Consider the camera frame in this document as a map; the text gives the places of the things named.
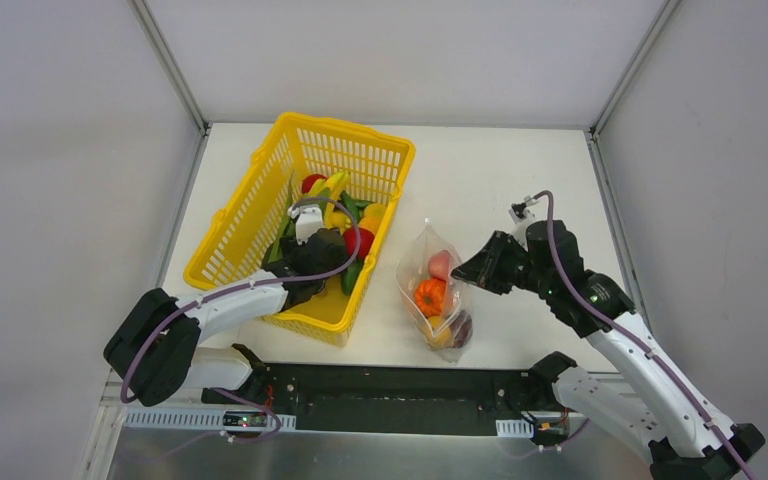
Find green bell pepper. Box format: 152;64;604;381
340;260;364;297

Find yellow banana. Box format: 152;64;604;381
306;171;350;201

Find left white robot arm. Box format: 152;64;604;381
103;229;359;407

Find orange yellow fruit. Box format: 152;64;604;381
358;203;387;235

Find pink peach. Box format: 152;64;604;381
427;250;461;283

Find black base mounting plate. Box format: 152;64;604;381
234;361;564;437

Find green chili pepper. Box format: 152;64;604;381
339;191;372;222

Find clear zip top bag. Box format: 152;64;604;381
395;220;474;364

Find red tomato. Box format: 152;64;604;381
301;174;326;194

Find yellow plastic basket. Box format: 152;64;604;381
182;112;416;347

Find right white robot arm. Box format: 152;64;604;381
451;220;766;479

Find orange pumpkin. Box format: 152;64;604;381
413;278;447;318

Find large green leaf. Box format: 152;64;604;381
261;182;295;267

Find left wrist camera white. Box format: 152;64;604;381
288;204;325;245

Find dark maroon fruit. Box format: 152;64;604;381
450;310;473;349

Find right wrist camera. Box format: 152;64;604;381
509;197;536;244

